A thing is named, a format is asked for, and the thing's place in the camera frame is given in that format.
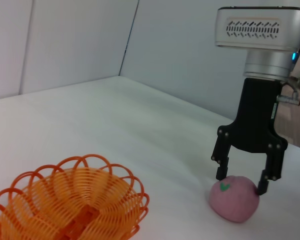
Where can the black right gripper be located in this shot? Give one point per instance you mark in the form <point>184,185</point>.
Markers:
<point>257,117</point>

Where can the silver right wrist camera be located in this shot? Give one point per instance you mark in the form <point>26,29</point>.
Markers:
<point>252,30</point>

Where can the pink plush peach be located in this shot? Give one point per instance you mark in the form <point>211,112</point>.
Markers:
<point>233,202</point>

